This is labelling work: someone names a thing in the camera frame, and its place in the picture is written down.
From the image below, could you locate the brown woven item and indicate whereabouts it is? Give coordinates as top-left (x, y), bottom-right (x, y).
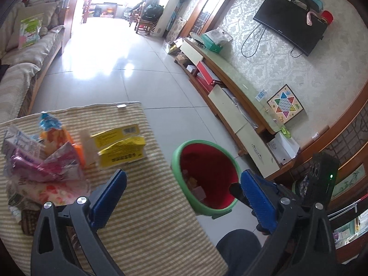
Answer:
top-left (21, 209), bottom-right (39, 235)

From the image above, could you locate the beige cushion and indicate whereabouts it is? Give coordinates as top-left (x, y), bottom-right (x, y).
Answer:
top-left (6, 1), bottom-right (58, 52)

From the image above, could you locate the black looped cable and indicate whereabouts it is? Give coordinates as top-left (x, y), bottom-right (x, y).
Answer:
top-left (241, 24), bottom-right (266, 58)

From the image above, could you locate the teal cardboard box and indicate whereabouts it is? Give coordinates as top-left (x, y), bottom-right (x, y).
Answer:
top-left (201, 33), bottom-right (223, 54)

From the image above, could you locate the gold foil bag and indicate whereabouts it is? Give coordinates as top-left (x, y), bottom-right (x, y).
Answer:
top-left (166, 40), bottom-right (184, 56)

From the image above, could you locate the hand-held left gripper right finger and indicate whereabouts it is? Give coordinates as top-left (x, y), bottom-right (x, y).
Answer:
top-left (240, 169), bottom-right (337, 276)

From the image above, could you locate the person's leg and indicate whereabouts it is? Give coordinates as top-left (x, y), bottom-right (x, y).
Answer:
top-left (216, 229), bottom-right (269, 276)

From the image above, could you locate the red flat box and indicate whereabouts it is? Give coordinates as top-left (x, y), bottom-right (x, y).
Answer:
top-left (196, 62), bottom-right (220, 86)

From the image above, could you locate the floral plastic bag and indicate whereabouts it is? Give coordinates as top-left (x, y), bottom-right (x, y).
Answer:
top-left (6, 175), bottom-right (92, 207)

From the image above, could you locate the beige covered sofa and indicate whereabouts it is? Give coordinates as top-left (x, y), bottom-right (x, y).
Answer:
top-left (0, 0), bottom-right (66, 121)

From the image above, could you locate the green bin with red inside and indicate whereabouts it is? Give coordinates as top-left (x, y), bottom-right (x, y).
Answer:
top-left (171, 139), bottom-right (242, 218)

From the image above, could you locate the wooden chair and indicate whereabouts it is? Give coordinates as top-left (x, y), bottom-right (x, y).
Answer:
top-left (129, 1), bottom-right (157, 36)

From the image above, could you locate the star checkers board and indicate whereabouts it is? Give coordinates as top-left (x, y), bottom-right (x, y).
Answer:
top-left (267, 84), bottom-right (305, 125)

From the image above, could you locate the black bag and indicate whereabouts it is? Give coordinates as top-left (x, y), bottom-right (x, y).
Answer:
top-left (143, 4), bottom-right (164, 20)

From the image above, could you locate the green white package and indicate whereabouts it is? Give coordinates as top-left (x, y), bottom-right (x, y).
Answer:
top-left (18, 13), bottom-right (44, 49)

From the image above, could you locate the yellow cardboard box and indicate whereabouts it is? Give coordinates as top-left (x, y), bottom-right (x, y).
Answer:
top-left (90, 124), bottom-right (146, 168)

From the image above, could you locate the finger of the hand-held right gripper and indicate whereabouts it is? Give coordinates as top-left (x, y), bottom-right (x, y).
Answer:
top-left (229, 182), bottom-right (250, 207)

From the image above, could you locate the red cap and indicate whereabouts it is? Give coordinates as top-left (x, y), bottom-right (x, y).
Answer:
top-left (320, 10), bottom-right (334, 25)

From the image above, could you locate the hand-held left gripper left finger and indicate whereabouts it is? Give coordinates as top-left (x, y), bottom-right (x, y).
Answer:
top-left (30, 169), bottom-right (127, 276)

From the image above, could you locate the long wooden tv cabinet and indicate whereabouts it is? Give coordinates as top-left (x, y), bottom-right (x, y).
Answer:
top-left (172, 36), bottom-right (302, 179)

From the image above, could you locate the wooden display cabinet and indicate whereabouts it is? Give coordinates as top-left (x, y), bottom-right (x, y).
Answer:
top-left (290, 92), bottom-right (368, 265)

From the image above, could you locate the white paper box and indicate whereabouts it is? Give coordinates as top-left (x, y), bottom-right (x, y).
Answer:
top-left (266, 132), bottom-right (301, 166)

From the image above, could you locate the pink plastic wrapper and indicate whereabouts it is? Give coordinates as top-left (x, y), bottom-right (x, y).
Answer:
top-left (6, 142), bottom-right (84, 183)

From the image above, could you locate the beige small box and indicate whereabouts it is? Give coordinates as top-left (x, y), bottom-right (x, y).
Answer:
top-left (79, 129), bottom-right (98, 167)

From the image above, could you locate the orange snack bag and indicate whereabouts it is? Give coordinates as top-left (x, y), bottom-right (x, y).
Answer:
top-left (39, 112), bottom-right (87, 167)

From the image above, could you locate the black flat television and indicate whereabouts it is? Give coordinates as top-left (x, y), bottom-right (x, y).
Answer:
top-left (253, 0), bottom-right (328, 57)

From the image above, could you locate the striped beige table mat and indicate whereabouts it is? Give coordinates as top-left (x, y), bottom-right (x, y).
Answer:
top-left (0, 101), bottom-right (229, 276)

